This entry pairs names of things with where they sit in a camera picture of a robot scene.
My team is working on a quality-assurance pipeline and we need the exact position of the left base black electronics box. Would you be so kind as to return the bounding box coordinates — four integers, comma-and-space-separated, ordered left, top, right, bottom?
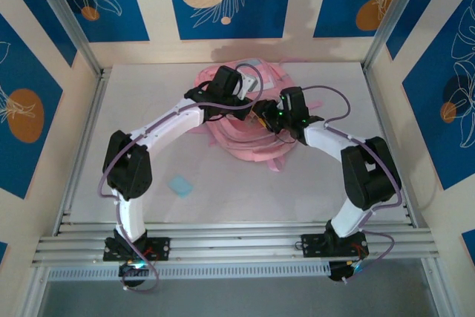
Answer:
118, 261, 154, 289

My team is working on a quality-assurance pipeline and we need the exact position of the pink backpack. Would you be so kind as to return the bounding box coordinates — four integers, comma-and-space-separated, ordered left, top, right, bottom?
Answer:
193, 57, 322, 173

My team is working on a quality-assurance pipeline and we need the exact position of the aluminium cross rail frame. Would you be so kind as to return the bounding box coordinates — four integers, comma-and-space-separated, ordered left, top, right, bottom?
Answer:
31, 221, 442, 269

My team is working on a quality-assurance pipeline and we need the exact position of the aluminium side rail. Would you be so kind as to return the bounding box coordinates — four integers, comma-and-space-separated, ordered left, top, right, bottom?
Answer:
53, 67, 112, 236
361, 64, 420, 229

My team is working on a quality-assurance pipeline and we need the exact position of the light blue eraser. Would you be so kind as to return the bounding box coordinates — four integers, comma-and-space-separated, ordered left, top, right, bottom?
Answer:
166, 174, 194, 199

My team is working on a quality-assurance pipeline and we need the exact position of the left aluminium corner post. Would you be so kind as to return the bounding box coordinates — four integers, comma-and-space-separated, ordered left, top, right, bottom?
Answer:
27, 0, 104, 77

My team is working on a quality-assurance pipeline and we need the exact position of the right aluminium side rail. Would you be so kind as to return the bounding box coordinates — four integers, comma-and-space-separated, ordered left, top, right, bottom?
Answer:
361, 64, 420, 229

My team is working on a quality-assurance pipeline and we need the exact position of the right aluminium corner post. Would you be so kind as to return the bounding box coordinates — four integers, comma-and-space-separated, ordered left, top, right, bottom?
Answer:
362, 0, 428, 73

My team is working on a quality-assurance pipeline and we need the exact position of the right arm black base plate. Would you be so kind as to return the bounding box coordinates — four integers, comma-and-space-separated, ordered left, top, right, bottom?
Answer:
301, 233, 370, 258

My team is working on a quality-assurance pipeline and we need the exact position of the right base black electronics box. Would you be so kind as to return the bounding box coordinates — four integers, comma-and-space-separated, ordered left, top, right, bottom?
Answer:
328, 260, 363, 283

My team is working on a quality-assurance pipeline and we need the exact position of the base black electronics box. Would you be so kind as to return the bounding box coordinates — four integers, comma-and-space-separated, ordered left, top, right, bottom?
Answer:
118, 261, 154, 289
328, 260, 363, 283

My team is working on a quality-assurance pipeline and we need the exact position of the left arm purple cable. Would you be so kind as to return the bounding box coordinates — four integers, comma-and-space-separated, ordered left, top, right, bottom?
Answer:
96, 63, 265, 294

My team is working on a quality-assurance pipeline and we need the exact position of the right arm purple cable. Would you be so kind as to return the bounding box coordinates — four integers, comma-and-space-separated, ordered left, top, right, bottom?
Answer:
301, 85, 405, 284

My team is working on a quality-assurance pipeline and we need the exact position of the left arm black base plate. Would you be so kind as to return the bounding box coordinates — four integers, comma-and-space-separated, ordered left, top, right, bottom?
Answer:
102, 237, 171, 262

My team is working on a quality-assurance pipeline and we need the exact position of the left aluminium side rail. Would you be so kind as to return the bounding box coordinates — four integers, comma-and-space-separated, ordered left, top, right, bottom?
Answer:
53, 67, 112, 236

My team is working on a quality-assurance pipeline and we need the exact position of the aluminium corner post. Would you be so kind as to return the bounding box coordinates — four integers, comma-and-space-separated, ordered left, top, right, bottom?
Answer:
27, 0, 104, 77
362, 0, 428, 73

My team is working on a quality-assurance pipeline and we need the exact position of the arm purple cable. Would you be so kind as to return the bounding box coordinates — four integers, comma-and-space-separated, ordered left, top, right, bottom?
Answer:
301, 85, 405, 284
96, 63, 265, 294

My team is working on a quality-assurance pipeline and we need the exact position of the slotted grey cable duct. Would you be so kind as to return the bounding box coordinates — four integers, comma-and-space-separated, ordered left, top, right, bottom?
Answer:
46, 261, 332, 281

